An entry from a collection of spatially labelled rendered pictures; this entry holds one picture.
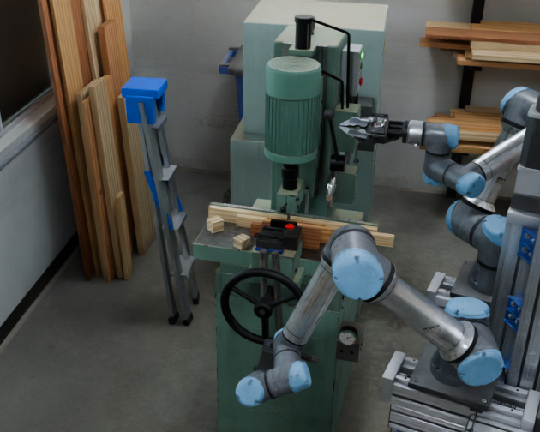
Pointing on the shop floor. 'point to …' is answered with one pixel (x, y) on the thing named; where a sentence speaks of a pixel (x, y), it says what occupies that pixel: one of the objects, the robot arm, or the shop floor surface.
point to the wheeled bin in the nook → (236, 87)
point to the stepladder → (146, 117)
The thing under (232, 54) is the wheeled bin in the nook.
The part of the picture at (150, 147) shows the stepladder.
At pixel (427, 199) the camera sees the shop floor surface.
